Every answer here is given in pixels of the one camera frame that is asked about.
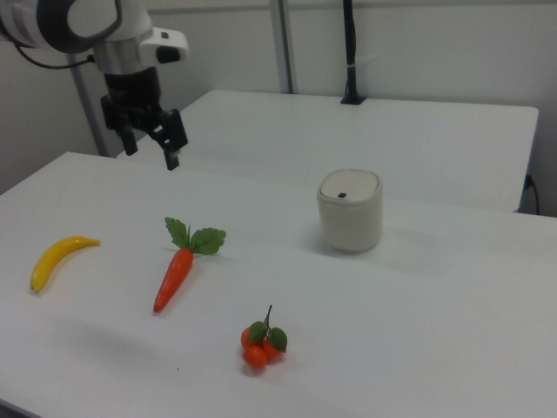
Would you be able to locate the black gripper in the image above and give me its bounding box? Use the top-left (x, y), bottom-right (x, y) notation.
top-left (100, 66), bottom-right (190, 172)

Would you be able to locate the cream mini garbage bin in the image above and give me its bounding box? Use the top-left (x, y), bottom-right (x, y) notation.
top-left (315, 168), bottom-right (385, 255)

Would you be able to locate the orange toy carrot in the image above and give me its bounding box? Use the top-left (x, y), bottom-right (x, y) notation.
top-left (152, 216), bottom-right (228, 314)

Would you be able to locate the grey metal post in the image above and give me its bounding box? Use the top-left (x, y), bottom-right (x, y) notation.
top-left (69, 64), bottom-right (110, 158)

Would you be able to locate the toy tangerine cluster with leaves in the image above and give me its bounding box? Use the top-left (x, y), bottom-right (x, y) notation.
top-left (240, 304), bottom-right (289, 371)

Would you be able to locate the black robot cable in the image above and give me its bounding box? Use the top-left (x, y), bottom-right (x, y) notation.
top-left (14, 42), bottom-right (97, 71)

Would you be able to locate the black wall cable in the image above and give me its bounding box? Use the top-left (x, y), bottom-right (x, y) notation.
top-left (525, 172), bottom-right (541, 216)

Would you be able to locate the black camera pole with base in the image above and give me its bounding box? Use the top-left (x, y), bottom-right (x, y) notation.
top-left (339, 0), bottom-right (367, 106)

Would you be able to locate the grey aluminium partition post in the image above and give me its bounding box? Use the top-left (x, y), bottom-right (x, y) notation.
top-left (268, 0), bottom-right (298, 95)

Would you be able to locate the beige bin lid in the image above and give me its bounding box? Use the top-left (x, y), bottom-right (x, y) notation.
top-left (319, 169), bottom-right (379, 206)

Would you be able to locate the yellow toy banana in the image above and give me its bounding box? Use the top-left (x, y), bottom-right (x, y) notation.
top-left (29, 235), bottom-right (102, 294)

